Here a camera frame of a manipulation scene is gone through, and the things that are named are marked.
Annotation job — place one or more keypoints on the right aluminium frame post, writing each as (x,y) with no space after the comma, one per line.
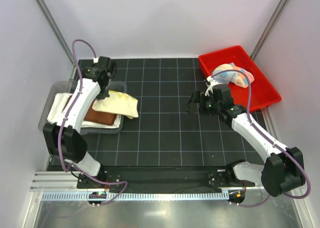
(276,14)

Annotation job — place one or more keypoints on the aluminium frame post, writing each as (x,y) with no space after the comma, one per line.
(55,29)
(276,14)

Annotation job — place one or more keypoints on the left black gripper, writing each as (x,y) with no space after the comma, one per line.
(103,95)

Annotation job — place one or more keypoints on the clear plastic tray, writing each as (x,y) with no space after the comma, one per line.
(89,128)

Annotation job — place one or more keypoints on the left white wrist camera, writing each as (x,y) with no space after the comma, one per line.
(95,60)

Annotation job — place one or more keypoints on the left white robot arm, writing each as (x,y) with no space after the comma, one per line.
(62,138)

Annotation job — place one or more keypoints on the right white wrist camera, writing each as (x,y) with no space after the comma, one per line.
(210,83)

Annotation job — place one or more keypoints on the red plastic bin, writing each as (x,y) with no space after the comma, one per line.
(263,94)

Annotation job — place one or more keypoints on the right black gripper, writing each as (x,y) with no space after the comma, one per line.
(196,98)

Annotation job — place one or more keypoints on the brown towel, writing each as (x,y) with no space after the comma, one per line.
(99,117)

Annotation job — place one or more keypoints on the slotted metal rail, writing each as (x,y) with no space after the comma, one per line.
(91,196)

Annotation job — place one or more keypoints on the large white towel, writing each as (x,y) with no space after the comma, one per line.
(60,100)

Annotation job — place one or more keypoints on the yellow crocodile print towel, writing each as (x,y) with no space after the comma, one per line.
(118,103)

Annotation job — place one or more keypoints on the left aluminium frame post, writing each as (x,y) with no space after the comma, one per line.
(55,29)

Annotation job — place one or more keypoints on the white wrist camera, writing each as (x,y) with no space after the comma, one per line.
(95,60)
(210,83)

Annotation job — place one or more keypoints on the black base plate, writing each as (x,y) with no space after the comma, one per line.
(165,179)

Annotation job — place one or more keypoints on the patterned white cloth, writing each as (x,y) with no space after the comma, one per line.
(230,73)

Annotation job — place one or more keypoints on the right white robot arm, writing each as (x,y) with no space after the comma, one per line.
(283,168)

